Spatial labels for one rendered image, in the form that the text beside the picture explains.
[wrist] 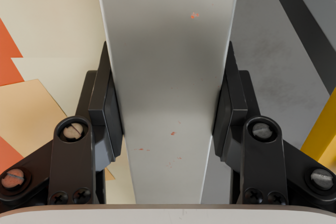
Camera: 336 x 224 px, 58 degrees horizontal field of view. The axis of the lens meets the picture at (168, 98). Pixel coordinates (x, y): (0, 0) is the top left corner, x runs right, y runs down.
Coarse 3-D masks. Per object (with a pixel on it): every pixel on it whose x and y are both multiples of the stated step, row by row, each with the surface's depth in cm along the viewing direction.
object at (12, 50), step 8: (0, 24) 13; (0, 32) 13; (8, 32) 13; (0, 40) 13; (8, 40) 13; (0, 48) 14; (8, 48) 14; (16, 48) 14; (0, 56) 14; (8, 56) 14; (16, 56) 14
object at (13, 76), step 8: (0, 64) 14; (8, 64) 14; (0, 72) 15; (8, 72) 15; (16, 72) 15; (0, 80) 15; (8, 80) 15; (16, 80) 15; (0, 136) 19; (0, 144) 19; (8, 144) 19; (0, 152) 20; (8, 152) 20; (16, 152) 20; (0, 160) 21; (8, 160) 21; (16, 160) 21; (0, 168) 21
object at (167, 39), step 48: (144, 0) 8; (192, 0) 8; (144, 48) 9; (192, 48) 9; (144, 96) 11; (192, 96) 11; (144, 144) 13; (192, 144) 13; (144, 192) 16; (192, 192) 16
